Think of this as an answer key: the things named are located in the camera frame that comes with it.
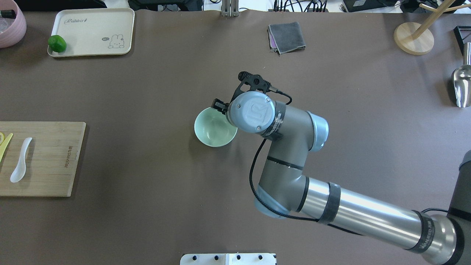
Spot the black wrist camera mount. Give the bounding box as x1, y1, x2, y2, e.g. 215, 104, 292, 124
229, 71, 293, 105

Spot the yellow plastic knife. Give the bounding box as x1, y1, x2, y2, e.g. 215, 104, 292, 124
0, 132, 14, 161

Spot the aluminium frame post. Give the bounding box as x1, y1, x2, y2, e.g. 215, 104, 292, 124
221, 0, 240, 17

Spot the metal ice scoop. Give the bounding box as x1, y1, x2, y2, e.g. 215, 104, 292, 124
452, 42, 471, 108

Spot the pink bowl with ice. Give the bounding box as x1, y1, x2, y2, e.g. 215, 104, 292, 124
0, 0, 26, 49

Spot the wooden cutting board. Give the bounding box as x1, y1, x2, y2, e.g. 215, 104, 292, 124
0, 121, 86, 197

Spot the folded grey cloth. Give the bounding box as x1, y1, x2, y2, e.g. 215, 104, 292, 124
268, 22, 306, 55

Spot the light green ceramic bowl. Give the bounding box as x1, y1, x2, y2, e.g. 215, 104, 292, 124
194, 107, 238, 147

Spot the white ceramic spoon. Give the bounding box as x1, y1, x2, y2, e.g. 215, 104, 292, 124
10, 137, 33, 183

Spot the steel muddler black tip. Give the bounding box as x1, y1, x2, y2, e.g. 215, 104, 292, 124
0, 10, 17, 20

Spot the green lime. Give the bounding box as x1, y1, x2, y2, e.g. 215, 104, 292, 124
47, 35, 67, 53

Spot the cream rabbit tray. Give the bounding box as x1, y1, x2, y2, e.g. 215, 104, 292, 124
47, 7, 135, 57

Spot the wooden mug tree stand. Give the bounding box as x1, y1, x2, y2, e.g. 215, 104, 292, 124
393, 0, 471, 56

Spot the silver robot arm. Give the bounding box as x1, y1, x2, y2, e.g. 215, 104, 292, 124
212, 91, 470, 265

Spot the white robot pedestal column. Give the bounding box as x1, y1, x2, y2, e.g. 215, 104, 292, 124
180, 252, 277, 265

